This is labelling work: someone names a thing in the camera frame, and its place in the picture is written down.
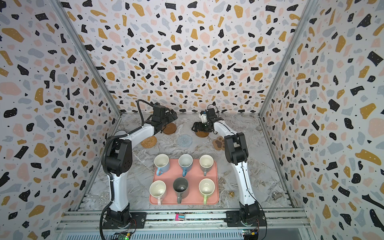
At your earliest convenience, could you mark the brown wooden coaster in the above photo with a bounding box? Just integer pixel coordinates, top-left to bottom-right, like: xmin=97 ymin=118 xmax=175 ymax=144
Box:
xmin=163 ymin=123 xmax=177 ymax=135
xmin=195 ymin=131 xmax=209 ymax=138

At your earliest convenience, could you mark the paw print wooden coaster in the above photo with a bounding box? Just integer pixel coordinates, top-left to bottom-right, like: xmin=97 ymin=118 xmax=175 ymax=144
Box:
xmin=213 ymin=137 xmax=225 ymax=151

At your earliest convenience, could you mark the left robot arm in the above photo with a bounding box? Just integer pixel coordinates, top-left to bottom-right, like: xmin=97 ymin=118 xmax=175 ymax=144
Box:
xmin=101 ymin=100 xmax=178 ymax=229

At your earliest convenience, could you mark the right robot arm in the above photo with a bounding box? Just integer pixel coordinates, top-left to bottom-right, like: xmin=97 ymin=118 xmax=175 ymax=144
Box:
xmin=192 ymin=108 xmax=262 ymax=226

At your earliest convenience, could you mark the light blue round coaster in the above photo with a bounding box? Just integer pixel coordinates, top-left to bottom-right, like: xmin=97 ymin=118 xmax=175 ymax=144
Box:
xmin=177 ymin=135 xmax=193 ymax=148

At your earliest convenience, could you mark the woven rattan coaster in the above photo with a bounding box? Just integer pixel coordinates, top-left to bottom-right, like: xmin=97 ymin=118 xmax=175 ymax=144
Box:
xmin=141 ymin=136 xmax=158 ymax=149

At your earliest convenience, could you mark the light blue mug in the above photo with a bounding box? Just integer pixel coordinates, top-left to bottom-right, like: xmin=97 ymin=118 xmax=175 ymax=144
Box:
xmin=178 ymin=154 xmax=194 ymax=177

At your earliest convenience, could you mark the pink silicone tray mat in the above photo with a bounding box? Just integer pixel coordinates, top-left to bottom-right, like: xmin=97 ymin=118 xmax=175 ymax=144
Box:
xmin=149 ymin=159 xmax=220 ymax=206

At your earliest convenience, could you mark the dark grey mug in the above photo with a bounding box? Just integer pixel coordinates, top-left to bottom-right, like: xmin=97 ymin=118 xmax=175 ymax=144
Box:
xmin=173 ymin=177 xmax=190 ymax=204

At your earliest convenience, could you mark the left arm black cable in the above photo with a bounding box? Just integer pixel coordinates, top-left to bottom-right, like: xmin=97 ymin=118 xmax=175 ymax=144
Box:
xmin=135 ymin=98 xmax=155 ymax=127

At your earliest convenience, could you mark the white mug grey handle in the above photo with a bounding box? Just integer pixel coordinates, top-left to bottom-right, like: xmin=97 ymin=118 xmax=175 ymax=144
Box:
xmin=199 ymin=155 xmax=215 ymax=176

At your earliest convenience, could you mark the white mug blue handle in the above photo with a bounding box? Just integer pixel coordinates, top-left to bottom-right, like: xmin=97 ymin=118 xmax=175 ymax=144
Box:
xmin=154 ymin=154 xmax=171 ymax=176

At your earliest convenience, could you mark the white mug green handle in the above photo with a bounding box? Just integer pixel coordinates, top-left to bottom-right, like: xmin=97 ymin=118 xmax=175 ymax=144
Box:
xmin=199 ymin=178 xmax=216 ymax=205

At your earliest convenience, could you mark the white mug pink handle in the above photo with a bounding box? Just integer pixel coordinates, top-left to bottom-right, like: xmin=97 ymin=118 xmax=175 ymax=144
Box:
xmin=150 ymin=181 xmax=167 ymax=206

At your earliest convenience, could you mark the aluminium front rail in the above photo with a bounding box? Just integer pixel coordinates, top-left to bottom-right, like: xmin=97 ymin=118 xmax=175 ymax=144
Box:
xmin=52 ymin=208 xmax=315 ymax=240

